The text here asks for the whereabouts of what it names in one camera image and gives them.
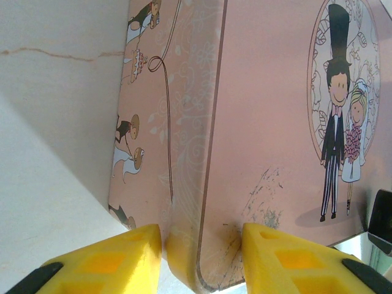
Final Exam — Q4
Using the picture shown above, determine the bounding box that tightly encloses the pink wedding print tin box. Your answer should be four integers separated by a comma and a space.
108, 0, 392, 292

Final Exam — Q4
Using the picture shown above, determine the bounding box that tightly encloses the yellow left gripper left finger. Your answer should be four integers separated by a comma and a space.
9, 223, 163, 294

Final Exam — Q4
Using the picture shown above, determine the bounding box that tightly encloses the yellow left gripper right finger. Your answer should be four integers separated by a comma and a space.
241, 222, 392, 294

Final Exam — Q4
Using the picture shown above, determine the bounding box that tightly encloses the black object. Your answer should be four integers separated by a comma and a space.
360, 189, 392, 255

